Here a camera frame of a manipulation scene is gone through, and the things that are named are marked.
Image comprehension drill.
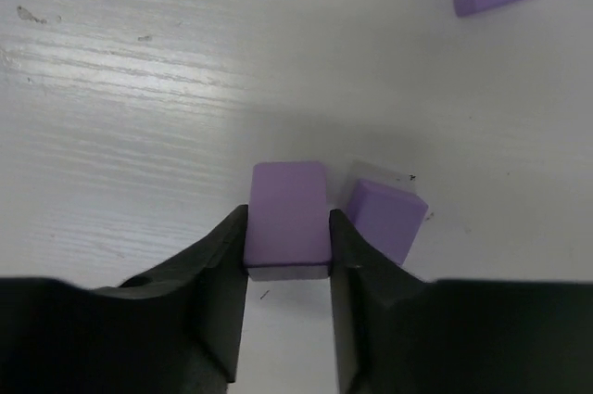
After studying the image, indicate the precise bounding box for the purple wood block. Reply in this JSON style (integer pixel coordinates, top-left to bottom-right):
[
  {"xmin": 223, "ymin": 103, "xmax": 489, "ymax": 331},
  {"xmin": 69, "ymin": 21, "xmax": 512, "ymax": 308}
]
[{"xmin": 346, "ymin": 179, "xmax": 428, "ymax": 265}]

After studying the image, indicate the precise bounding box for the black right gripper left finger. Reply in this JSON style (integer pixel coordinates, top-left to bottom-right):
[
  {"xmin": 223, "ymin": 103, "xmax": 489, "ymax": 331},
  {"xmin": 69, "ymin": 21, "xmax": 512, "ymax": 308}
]
[{"xmin": 1, "ymin": 205, "xmax": 247, "ymax": 393}]

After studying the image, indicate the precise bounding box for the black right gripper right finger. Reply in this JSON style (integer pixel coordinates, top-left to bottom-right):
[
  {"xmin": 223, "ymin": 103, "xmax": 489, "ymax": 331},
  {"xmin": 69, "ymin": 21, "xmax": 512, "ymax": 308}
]
[{"xmin": 329, "ymin": 210, "xmax": 592, "ymax": 393}]

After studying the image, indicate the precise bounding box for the small purple block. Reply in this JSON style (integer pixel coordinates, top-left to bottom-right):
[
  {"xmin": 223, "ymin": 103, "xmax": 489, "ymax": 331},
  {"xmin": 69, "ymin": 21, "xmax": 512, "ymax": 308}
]
[{"xmin": 244, "ymin": 161, "xmax": 333, "ymax": 282}]

